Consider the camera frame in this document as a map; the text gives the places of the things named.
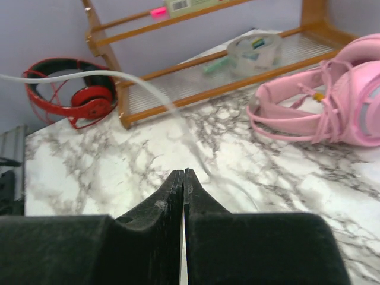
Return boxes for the wooden tiered shelf rack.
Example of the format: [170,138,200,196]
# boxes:
[80,0,360,130]

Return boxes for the small cardboard box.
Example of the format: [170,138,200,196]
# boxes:
[164,0,229,13]

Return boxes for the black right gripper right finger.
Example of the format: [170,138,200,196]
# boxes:
[183,169,351,284]

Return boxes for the black front mounting rail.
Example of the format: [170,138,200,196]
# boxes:
[1,125,27,216]

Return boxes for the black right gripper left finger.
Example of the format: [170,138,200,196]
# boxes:
[1,170,184,284]

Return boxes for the pink cat-ear headphones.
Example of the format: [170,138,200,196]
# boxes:
[246,34,379,147]

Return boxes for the teal pen on shelf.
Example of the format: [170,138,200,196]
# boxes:
[203,56,229,75]

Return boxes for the white headphones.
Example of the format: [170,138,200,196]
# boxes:
[0,70,262,285]

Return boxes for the red black headphones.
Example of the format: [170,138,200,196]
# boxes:
[23,58,118,129]

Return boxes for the clear tape roll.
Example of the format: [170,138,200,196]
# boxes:
[227,33,283,77]

